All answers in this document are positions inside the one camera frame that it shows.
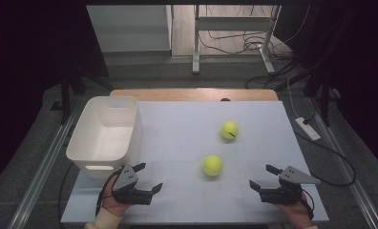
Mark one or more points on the white power strip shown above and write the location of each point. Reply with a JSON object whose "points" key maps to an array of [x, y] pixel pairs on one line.
{"points": [[308, 129]]}

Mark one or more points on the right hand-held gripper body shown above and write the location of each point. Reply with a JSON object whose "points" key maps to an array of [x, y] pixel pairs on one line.
{"points": [[287, 191]]}

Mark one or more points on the person's left hand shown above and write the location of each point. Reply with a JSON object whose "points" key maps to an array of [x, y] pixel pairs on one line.
{"points": [[109, 203]]}

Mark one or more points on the wooden table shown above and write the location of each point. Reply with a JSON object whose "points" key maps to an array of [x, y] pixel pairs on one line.
{"points": [[177, 94]]}

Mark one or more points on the grey metal floor rail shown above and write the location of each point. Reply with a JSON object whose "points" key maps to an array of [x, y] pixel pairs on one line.
{"points": [[346, 165], [40, 171]]}

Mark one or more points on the white plastic storage bin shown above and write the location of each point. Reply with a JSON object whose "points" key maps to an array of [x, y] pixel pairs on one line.
{"points": [[107, 140]]}

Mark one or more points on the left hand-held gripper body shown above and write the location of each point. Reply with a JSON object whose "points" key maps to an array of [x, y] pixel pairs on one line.
{"points": [[126, 183]]}

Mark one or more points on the person's right hand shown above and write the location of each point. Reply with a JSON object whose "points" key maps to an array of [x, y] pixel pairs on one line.
{"points": [[300, 214]]}

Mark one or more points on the black stand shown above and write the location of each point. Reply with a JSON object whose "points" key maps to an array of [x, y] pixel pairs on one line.
{"points": [[324, 95], [66, 95]]}

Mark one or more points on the yellow tennis ball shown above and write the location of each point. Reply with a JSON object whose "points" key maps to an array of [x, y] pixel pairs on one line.
{"points": [[212, 165], [229, 129]]}

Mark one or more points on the white metal table frame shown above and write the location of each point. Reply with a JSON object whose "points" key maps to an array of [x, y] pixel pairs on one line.
{"points": [[231, 24]]}

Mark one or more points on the white cabinet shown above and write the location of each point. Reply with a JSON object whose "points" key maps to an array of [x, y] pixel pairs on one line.
{"points": [[130, 28]]}

